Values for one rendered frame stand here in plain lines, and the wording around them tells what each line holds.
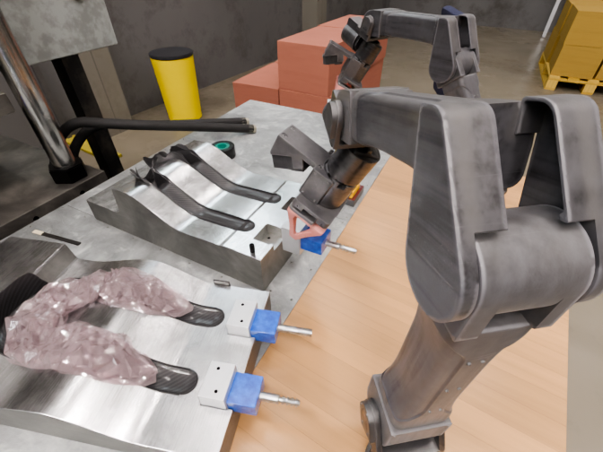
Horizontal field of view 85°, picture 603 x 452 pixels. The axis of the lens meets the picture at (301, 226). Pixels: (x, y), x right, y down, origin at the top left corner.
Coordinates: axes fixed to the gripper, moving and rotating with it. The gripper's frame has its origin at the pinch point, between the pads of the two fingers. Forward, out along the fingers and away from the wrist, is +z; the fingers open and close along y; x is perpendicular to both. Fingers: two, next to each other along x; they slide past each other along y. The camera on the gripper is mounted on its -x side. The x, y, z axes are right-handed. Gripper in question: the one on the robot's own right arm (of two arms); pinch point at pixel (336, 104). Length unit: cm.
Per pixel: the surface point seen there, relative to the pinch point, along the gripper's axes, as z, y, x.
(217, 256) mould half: 19, 58, -15
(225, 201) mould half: 18, 44, -18
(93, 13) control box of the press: 17, -12, -77
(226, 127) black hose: 27.0, -3.7, -27.5
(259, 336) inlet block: 14, 75, -5
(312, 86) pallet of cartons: 42, -144, 6
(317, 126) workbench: 16.1, -17.1, 1.8
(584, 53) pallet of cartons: -84, -325, 269
